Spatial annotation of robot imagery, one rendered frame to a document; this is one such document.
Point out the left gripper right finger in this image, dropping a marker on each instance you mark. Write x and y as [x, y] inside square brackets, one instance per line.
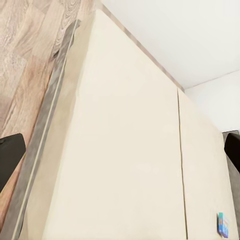
[232, 149]

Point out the board game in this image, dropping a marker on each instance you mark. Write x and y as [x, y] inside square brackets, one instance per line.
[223, 226]

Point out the bed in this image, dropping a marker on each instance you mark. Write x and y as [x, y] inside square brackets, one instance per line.
[119, 152]

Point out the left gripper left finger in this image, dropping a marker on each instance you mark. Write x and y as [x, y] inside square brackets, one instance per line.
[12, 150]

